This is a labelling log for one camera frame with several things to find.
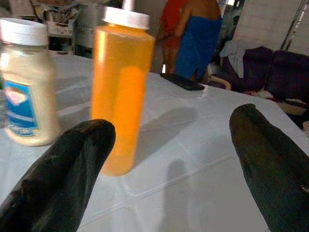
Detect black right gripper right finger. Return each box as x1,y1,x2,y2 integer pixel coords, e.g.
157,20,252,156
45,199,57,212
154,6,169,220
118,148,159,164
229,103,309,232

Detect cluttered shelf unit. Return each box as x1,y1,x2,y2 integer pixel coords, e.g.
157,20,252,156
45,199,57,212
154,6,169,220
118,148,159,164
28,0,80,55

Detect black phone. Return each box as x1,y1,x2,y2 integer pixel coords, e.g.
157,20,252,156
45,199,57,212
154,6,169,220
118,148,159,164
159,72,205,91

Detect dark purple armchair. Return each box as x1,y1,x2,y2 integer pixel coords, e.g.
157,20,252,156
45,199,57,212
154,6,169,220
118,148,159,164
208,46,274,93
264,50,309,102

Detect light cloth on armchair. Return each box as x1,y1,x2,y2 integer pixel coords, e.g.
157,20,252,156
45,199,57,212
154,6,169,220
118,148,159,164
219,40,253,78

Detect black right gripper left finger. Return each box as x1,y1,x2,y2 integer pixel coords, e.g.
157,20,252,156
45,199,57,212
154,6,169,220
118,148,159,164
0,118,116,232

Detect person in blue skirt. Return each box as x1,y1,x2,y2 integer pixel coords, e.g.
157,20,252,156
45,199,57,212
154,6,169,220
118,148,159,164
155,0,223,82

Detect orange squeeze bottle white cap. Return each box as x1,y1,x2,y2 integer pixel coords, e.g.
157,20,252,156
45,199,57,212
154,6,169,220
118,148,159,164
91,0,155,177

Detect mayonnaise jar white lid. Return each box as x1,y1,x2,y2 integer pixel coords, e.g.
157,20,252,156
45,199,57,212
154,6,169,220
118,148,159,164
0,17,61,147

